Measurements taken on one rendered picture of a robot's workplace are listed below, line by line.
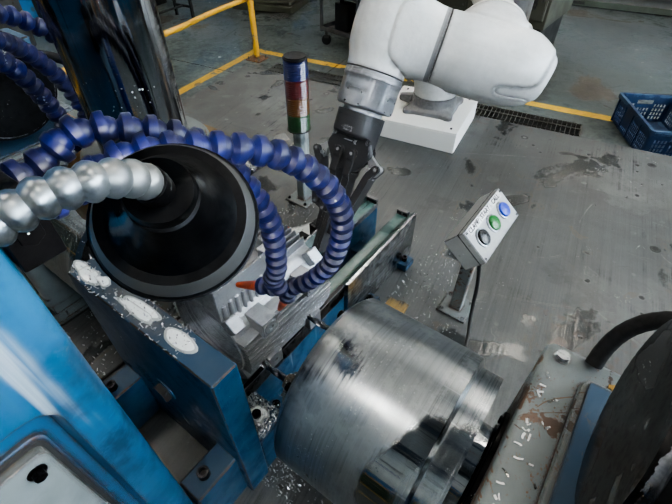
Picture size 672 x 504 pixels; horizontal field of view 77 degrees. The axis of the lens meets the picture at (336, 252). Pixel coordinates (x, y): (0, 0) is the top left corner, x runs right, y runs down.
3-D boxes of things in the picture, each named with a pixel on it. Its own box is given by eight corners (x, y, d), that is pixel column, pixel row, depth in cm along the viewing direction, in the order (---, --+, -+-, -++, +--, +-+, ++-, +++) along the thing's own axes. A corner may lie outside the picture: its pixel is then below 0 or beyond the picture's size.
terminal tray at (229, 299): (224, 328, 62) (214, 296, 57) (177, 294, 67) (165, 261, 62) (280, 279, 69) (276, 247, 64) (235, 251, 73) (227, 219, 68)
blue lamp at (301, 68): (297, 84, 101) (296, 65, 98) (278, 78, 104) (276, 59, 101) (313, 76, 105) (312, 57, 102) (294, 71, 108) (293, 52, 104)
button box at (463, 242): (465, 271, 80) (487, 263, 75) (442, 241, 79) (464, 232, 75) (499, 223, 90) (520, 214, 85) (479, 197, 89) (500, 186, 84)
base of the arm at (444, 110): (408, 91, 168) (409, 77, 164) (464, 101, 161) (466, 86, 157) (391, 111, 157) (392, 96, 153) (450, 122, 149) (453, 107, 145)
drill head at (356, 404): (499, 671, 48) (594, 658, 30) (260, 466, 63) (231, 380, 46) (563, 477, 62) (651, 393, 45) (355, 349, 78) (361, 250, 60)
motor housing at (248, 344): (258, 395, 71) (240, 327, 57) (185, 337, 79) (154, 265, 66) (332, 318, 82) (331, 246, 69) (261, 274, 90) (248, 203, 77)
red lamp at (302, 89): (298, 102, 105) (297, 84, 101) (280, 96, 107) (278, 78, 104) (313, 94, 108) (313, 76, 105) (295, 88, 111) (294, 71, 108)
